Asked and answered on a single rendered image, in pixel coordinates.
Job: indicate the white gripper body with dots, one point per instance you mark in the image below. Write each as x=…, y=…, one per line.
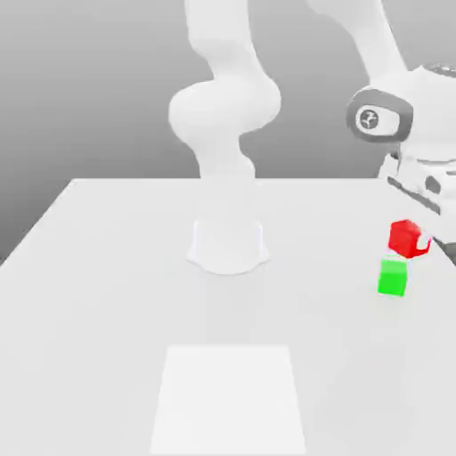
x=409, y=178

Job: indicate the small red cube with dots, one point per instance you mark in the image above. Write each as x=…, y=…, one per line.
x=404, y=238

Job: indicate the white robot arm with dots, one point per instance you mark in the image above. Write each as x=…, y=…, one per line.
x=224, y=107

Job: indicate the small green cube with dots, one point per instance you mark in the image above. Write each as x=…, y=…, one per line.
x=392, y=278

